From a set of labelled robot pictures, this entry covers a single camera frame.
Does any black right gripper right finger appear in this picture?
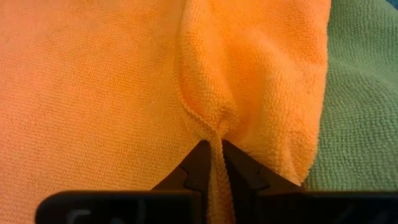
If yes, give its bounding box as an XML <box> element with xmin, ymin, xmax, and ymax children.
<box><xmin>221</xmin><ymin>139</ymin><xmax>398</xmax><ymax>224</ymax></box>

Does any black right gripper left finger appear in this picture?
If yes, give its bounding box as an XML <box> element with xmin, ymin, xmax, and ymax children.
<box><xmin>35</xmin><ymin>139</ymin><xmax>213</xmax><ymax>224</ymax></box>

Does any orange microfiber towel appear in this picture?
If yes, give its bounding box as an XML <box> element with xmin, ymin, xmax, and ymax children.
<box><xmin>0</xmin><ymin>0</ymin><xmax>332</xmax><ymax>224</ymax></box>

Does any green microfiber towel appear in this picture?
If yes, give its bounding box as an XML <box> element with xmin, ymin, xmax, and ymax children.
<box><xmin>303</xmin><ymin>0</ymin><xmax>398</xmax><ymax>192</ymax></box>

